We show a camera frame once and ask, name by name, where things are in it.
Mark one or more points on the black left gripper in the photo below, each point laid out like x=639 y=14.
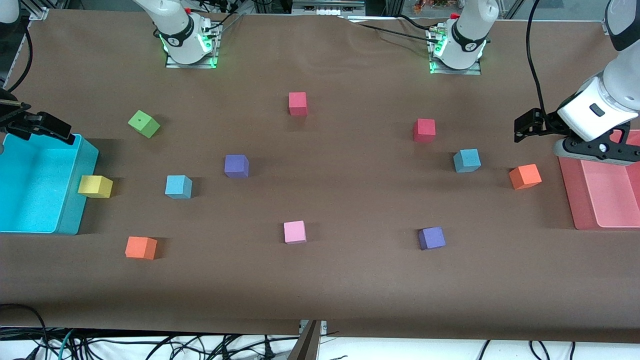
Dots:
x=549 y=123

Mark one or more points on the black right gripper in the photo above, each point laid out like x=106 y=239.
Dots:
x=19 y=123

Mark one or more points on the blue foam cube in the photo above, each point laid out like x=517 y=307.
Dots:
x=467 y=160
x=178 y=186

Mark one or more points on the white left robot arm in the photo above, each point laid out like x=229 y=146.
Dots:
x=470 y=35

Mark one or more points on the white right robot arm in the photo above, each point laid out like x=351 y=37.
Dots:
x=180 y=30

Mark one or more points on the orange foam cube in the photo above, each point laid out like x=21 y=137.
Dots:
x=525 y=176
x=140 y=247

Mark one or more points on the cyan plastic bin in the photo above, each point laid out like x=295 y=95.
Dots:
x=30 y=190

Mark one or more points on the yellow foam cube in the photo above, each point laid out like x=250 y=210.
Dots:
x=95 y=186

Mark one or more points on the green foam cube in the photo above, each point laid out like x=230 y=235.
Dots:
x=144 y=124

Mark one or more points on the red foam cube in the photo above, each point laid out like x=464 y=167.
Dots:
x=424 y=130
x=297 y=102

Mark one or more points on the pink plastic bin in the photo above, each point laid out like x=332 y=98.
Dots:
x=610 y=200

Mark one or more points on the purple foam cube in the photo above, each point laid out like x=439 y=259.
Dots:
x=431 y=238
x=236 y=166

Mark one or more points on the brown table cover sheet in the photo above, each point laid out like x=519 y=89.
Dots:
x=350 y=280

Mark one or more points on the grey power strip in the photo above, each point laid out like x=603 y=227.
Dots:
x=325 y=7

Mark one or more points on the pink foam cube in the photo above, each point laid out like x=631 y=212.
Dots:
x=295 y=232

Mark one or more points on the dark brown angled bar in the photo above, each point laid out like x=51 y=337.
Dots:
x=307 y=347

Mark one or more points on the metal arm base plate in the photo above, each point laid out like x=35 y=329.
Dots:
x=475 y=71
x=172 y=64

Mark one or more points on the aluminium frame bracket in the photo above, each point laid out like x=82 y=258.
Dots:
x=40 y=13

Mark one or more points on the small metal bracket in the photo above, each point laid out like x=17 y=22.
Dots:
x=324 y=326

